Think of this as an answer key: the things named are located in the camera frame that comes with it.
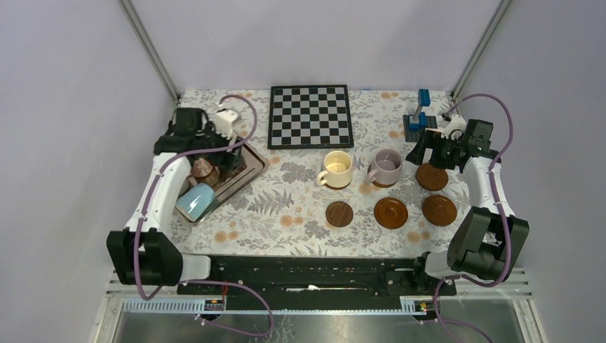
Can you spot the black white chessboard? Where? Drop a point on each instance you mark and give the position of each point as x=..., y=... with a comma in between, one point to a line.
x=310, y=117

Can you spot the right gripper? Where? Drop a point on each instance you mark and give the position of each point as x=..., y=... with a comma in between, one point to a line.
x=426, y=141

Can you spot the dark walnut coaster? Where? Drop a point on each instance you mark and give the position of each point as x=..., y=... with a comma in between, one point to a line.
x=339, y=214

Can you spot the lilac mug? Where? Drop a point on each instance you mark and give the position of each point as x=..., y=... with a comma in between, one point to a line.
x=385, y=168

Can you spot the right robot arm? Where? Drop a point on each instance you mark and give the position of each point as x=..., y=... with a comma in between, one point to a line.
x=490, y=238

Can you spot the metal tray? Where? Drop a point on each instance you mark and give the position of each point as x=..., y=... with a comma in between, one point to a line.
x=254, y=165

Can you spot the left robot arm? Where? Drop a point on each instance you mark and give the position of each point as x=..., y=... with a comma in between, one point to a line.
x=141, y=253

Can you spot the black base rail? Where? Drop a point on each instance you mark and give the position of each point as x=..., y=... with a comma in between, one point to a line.
x=320, y=283

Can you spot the pink mug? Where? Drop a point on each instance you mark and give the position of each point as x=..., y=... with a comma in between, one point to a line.
x=203, y=172

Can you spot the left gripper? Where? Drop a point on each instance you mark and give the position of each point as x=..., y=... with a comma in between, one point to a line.
x=232, y=158

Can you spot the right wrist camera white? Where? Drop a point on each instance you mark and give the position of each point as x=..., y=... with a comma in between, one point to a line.
x=455, y=128

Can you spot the cream yellow mug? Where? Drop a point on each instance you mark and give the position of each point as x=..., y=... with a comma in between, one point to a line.
x=337, y=170

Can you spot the light blue mug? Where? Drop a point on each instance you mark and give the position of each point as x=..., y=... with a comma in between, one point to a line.
x=197, y=202

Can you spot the floral tablecloth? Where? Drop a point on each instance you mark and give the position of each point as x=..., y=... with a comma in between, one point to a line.
x=282, y=212

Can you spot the blue grey brick tower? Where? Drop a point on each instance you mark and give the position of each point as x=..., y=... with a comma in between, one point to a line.
x=416, y=123

